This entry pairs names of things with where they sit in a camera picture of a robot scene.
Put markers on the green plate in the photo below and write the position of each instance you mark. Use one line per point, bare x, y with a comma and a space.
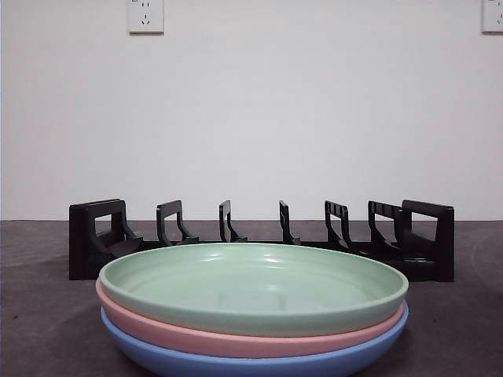
251, 282

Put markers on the pink plate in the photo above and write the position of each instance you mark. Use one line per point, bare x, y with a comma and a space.
196, 341

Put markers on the blue plate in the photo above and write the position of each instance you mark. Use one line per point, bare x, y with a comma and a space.
157, 361

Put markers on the black plastic dish rack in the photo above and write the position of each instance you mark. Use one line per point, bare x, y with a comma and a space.
446, 243

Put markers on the white wall socket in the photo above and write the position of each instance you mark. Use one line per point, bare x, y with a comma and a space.
494, 17
146, 19

